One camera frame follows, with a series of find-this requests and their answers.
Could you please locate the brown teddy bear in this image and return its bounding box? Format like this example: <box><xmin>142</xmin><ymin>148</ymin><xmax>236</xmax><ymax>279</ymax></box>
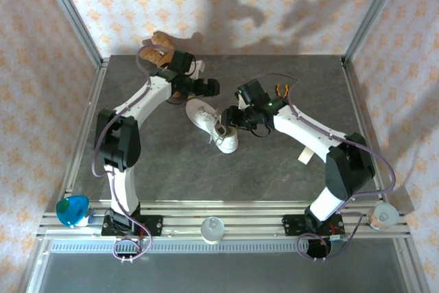
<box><xmin>141</xmin><ymin>31</ymin><xmax>185</xmax><ymax>99</ymax></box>

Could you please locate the white paper tag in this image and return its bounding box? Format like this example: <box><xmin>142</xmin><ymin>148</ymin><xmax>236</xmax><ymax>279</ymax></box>
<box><xmin>297</xmin><ymin>145</ymin><xmax>315</xmax><ymax>165</ymax></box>

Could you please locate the clear glass dome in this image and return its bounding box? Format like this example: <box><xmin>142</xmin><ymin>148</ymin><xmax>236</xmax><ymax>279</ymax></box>
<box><xmin>200</xmin><ymin>216</ymin><xmax>226</xmax><ymax>245</ymax></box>

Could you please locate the small green circuit board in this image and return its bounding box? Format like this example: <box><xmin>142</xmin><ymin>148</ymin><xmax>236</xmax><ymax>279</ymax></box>
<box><xmin>327</xmin><ymin>233</ymin><xmax>350</xmax><ymax>253</ymax></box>

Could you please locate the metal tin can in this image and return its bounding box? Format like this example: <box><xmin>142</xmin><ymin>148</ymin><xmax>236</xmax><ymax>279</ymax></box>
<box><xmin>366</xmin><ymin>202</ymin><xmax>401</xmax><ymax>231</ymax></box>

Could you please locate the blue plastic container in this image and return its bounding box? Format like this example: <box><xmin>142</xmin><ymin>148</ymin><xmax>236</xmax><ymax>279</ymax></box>
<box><xmin>56</xmin><ymin>195</ymin><xmax>95</xmax><ymax>228</ymax></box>

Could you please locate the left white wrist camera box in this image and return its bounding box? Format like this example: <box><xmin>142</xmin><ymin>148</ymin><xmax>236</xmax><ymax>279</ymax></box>
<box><xmin>187</xmin><ymin>59</ymin><xmax>206</xmax><ymax>81</ymax></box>

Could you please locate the aluminium side rail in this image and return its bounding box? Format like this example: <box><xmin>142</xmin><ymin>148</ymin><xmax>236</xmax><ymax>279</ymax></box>
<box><xmin>340</xmin><ymin>56</ymin><xmax>390</xmax><ymax>204</ymax></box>
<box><xmin>63</xmin><ymin>56</ymin><xmax>110</xmax><ymax>204</ymax></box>

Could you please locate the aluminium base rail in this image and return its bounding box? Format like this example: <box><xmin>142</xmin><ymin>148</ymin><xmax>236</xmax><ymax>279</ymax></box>
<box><xmin>36</xmin><ymin>200</ymin><xmax>412</xmax><ymax>241</ymax></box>

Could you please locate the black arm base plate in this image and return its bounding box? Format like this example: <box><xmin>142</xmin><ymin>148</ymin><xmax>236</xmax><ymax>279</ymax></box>
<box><xmin>101</xmin><ymin>215</ymin><xmax>163</xmax><ymax>237</ymax></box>
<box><xmin>281</xmin><ymin>213</ymin><xmax>344</xmax><ymax>237</ymax></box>

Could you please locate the grey slotted cable duct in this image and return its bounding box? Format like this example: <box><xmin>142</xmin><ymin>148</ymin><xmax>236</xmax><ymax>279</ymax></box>
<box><xmin>50</xmin><ymin>240</ymin><xmax>399</xmax><ymax>253</ymax></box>

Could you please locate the aluminium corner post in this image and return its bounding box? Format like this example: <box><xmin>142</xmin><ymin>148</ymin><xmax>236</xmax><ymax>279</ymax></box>
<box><xmin>37</xmin><ymin>0</ymin><xmax>110</xmax><ymax>67</ymax></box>
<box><xmin>342</xmin><ymin>0</ymin><xmax>409</xmax><ymax>64</ymax></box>

